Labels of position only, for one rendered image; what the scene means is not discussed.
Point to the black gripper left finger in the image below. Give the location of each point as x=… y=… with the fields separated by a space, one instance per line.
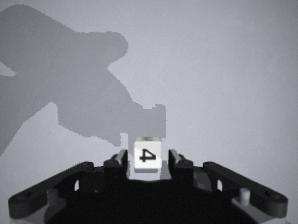
x=38 y=203

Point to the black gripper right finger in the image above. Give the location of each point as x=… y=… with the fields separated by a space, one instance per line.
x=263 y=204

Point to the white cube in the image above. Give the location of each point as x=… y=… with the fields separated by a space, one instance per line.
x=147 y=153

